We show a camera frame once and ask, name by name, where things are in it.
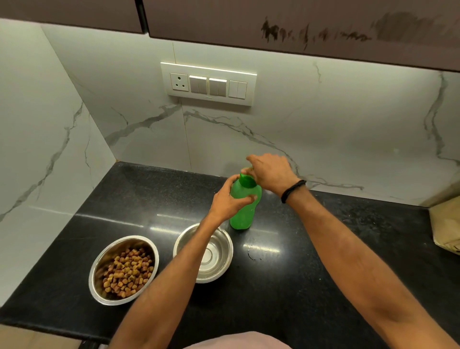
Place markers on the person's left hand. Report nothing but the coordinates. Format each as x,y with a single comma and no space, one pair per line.
225,203

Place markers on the person's right fingers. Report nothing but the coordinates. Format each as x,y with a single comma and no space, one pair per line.
251,166

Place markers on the person's right hand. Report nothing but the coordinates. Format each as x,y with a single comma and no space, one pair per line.
270,172

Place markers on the green plastic water bottle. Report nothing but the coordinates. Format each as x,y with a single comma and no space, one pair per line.
245,206

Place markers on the empty steel bowl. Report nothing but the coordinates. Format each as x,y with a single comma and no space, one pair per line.
203,253

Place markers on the person's pink shirt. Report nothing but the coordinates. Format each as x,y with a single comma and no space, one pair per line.
239,341

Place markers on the brown paper bag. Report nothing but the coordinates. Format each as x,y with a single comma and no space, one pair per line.
446,224

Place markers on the green bottle cap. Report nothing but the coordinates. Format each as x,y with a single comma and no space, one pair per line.
247,180

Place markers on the person's left forearm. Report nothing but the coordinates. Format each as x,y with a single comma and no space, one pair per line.
169,284

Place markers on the steel bowl with kibble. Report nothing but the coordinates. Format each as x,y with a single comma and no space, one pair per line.
123,270

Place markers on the pile of brown kibble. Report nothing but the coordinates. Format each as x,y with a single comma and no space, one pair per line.
128,272

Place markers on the black wristband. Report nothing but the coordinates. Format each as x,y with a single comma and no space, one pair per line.
292,190

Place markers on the person's left thumb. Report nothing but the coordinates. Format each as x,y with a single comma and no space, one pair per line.
245,200

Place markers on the white wall switch panel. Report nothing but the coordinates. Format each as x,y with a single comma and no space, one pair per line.
208,83

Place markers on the person's right forearm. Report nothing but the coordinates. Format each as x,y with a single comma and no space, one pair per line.
363,273

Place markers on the brown overhead cabinet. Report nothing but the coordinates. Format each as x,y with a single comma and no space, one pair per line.
302,30
72,14

